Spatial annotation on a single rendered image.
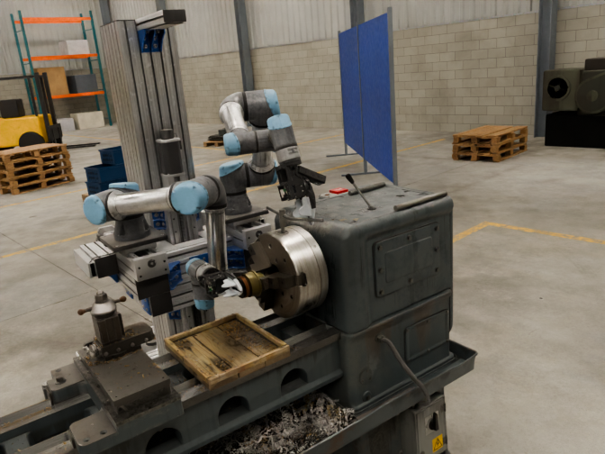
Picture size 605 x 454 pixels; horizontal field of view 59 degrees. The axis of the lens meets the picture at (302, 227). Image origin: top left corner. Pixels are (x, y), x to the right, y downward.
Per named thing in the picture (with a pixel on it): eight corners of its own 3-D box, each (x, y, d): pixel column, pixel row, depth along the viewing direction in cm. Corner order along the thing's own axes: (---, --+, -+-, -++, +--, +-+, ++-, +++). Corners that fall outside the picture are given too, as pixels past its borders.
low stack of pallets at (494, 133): (483, 148, 1025) (483, 124, 1013) (528, 149, 967) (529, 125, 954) (450, 159, 941) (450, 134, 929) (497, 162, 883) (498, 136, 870)
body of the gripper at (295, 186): (281, 204, 174) (271, 167, 174) (302, 198, 179) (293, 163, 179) (293, 199, 168) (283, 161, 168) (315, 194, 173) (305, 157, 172)
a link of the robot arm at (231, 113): (212, 90, 215) (223, 132, 174) (239, 88, 217) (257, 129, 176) (215, 118, 221) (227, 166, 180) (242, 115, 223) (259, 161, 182)
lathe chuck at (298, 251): (273, 291, 215) (269, 217, 204) (321, 324, 191) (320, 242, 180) (253, 298, 210) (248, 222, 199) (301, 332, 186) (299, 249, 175)
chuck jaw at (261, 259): (275, 268, 197) (261, 240, 200) (280, 263, 193) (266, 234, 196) (248, 276, 191) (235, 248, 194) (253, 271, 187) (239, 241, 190)
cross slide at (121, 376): (124, 340, 188) (121, 328, 187) (173, 392, 155) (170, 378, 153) (75, 357, 179) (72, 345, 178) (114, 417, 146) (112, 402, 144)
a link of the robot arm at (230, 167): (220, 189, 256) (216, 160, 252) (248, 186, 258) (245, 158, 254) (221, 195, 244) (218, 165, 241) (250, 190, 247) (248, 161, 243)
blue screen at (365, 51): (326, 157, 1080) (317, 32, 1013) (365, 152, 1085) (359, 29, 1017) (365, 207, 686) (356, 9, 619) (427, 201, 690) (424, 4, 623)
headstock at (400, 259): (379, 259, 260) (375, 180, 248) (460, 286, 222) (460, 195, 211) (276, 297, 227) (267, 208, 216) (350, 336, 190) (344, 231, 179)
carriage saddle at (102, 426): (132, 352, 192) (129, 337, 190) (186, 413, 155) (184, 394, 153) (41, 385, 175) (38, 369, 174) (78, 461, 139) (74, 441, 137)
